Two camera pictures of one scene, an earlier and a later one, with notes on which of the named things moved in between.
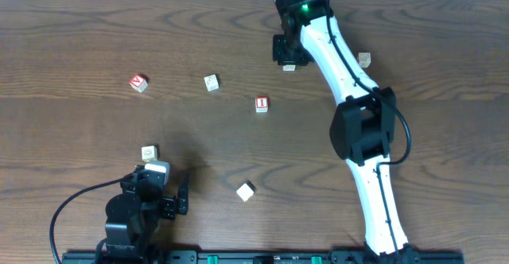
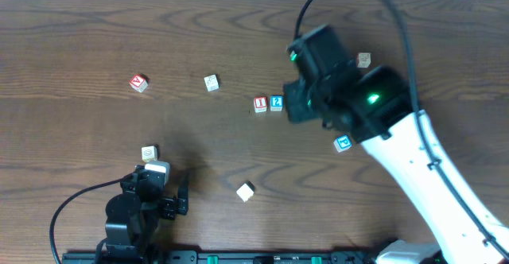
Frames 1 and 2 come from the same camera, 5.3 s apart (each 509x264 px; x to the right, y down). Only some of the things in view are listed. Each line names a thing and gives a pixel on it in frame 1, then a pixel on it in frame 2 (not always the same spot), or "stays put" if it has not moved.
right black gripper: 284,53 to 297,102
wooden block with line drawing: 211,82 stays put
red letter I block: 262,104 stays put
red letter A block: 139,83 stays put
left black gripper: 169,207 stays put
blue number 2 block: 289,68 to 277,102
